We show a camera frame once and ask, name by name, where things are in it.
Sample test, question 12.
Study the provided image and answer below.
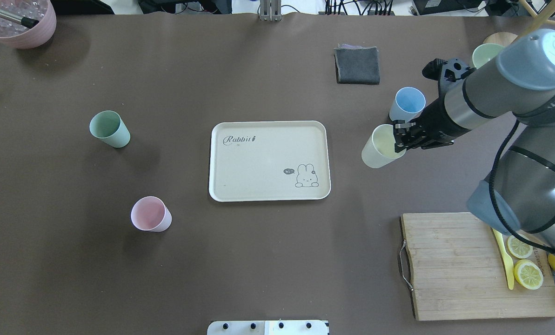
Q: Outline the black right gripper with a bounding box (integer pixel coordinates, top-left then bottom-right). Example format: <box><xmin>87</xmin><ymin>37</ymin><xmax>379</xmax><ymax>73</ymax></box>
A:
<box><xmin>394</xmin><ymin>98</ymin><xmax>454</xmax><ymax>153</ymax></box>

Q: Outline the blue plastic cup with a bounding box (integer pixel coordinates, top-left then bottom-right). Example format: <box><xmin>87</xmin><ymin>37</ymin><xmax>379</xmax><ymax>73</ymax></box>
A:
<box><xmin>388</xmin><ymin>87</ymin><xmax>426</xmax><ymax>122</ymax></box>

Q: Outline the pale yellow plastic cup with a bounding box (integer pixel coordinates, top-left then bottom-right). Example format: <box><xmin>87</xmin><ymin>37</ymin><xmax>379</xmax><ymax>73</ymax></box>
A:
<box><xmin>361</xmin><ymin>124</ymin><xmax>406</xmax><ymax>169</ymax></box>

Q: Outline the pink plastic cup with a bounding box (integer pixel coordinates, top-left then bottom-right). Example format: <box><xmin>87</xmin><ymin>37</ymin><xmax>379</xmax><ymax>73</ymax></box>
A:
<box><xmin>130</xmin><ymin>196</ymin><xmax>172</xmax><ymax>232</ymax></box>

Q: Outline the green plastic cup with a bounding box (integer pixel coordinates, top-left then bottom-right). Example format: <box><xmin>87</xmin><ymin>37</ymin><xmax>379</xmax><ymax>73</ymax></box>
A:
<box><xmin>89</xmin><ymin>110</ymin><xmax>131</xmax><ymax>148</ymax></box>

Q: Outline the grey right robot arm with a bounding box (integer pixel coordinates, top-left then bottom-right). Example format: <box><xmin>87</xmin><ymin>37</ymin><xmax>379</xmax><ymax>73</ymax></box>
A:
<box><xmin>393</xmin><ymin>28</ymin><xmax>555</xmax><ymax>255</ymax></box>

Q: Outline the beige rabbit tray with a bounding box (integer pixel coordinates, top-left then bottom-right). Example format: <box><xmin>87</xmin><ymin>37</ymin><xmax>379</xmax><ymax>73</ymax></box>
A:
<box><xmin>208</xmin><ymin>121</ymin><xmax>331</xmax><ymax>203</ymax></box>

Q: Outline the grey folded cloth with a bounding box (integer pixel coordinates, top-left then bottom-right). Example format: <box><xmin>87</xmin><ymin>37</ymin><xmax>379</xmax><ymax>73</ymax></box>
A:
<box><xmin>334</xmin><ymin>44</ymin><xmax>380</xmax><ymax>85</ymax></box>

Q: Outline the green plastic bowl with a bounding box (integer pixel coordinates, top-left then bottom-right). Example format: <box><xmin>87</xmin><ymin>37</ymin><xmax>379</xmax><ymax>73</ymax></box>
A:
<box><xmin>470</xmin><ymin>43</ymin><xmax>505</xmax><ymax>68</ymax></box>

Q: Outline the wooden stand with round base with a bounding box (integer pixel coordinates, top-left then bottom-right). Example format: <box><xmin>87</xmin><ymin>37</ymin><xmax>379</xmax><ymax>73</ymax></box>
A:
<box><xmin>483</xmin><ymin>0</ymin><xmax>555</xmax><ymax>47</ymax></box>

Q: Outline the wooden cutting board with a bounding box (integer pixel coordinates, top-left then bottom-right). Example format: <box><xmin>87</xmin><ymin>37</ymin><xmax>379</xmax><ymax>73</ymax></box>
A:
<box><xmin>400</xmin><ymin>213</ymin><xmax>555</xmax><ymax>322</ymax></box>

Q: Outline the upper lemon slice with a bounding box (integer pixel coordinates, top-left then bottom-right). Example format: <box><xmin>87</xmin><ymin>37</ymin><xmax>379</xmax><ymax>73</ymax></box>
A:
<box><xmin>506</xmin><ymin>236</ymin><xmax>533</xmax><ymax>259</ymax></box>

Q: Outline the lemon slice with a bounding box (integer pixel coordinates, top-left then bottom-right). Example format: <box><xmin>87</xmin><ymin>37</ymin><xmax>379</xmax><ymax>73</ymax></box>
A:
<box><xmin>506</xmin><ymin>236</ymin><xmax>533</xmax><ymax>259</ymax></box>
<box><xmin>513</xmin><ymin>259</ymin><xmax>544</xmax><ymax>290</ymax></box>

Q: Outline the yellow plastic knife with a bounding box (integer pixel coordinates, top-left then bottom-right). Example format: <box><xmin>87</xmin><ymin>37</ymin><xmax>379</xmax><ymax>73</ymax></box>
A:
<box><xmin>492</xmin><ymin>229</ymin><xmax>515</xmax><ymax>290</ymax></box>

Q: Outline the lower lemon slice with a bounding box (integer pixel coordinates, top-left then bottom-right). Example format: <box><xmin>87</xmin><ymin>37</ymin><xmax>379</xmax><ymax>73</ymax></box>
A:
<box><xmin>513</xmin><ymin>259</ymin><xmax>544</xmax><ymax>290</ymax></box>

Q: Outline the pink ribbed bowl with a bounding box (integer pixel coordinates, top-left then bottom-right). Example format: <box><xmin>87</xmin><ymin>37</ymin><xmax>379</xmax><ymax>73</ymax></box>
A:
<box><xmin>0</xmin><ymin>0</ymin><xmax>57</xmax><ymax>49</ymax></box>

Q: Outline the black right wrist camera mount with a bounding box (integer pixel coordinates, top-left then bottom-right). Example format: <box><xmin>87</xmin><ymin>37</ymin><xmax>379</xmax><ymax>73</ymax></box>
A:
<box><xmin>422</xmin><ymin>59</ymin><xmax>476</xmax><ymax>98</ymax></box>

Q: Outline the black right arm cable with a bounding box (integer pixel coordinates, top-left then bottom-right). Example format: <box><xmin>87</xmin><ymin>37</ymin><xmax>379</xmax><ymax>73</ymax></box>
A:
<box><xmin>488</xmin><ymin>119</ymin><xmax>555</xmax><ymax>261</ymax></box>

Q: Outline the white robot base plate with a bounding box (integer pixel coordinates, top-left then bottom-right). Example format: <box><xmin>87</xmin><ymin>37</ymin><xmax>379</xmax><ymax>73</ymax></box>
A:
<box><xmin>207</xmin><ymin>320</ymin><xmax>330</xmax><ymax>335</ymax></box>

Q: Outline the metal handled scoop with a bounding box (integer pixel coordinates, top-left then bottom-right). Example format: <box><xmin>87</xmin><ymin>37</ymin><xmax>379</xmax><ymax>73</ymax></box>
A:
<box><xmin>0</xmin><ymin>8</ymin><xmax>40</xmax><ymax>28</ymax></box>

